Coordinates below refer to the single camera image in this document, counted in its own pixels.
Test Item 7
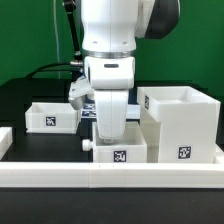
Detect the marker sheet on table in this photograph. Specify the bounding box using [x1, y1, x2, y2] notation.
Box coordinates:
[81, 103, 140, 120]

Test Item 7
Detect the white front fence rail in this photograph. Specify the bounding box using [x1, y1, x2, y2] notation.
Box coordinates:
[0, 162, 224, 188]

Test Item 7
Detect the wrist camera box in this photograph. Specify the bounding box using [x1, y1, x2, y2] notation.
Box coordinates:
[68, 76, 94, 110]

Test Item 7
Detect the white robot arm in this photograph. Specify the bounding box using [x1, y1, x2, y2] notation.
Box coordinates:
[81, 0, 180, 140]

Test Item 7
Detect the white left fence piece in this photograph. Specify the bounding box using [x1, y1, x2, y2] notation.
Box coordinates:
[0, 127, 13, 160]

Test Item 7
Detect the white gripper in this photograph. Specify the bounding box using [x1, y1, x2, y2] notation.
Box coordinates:
[84, 56, 135, 139]

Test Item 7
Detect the white drawer box cabinet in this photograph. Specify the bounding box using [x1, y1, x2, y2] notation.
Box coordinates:
[137, 86, 221, 163]

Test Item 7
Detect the white rear drawer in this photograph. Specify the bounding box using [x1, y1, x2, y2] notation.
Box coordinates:
[25, 102, 81, 134]

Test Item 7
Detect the white hanging cable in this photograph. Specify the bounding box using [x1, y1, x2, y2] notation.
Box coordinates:
[53, 0, 62, 80]

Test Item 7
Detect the black cable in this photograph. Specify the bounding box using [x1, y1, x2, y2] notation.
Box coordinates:
[25, 60, 84, 80]

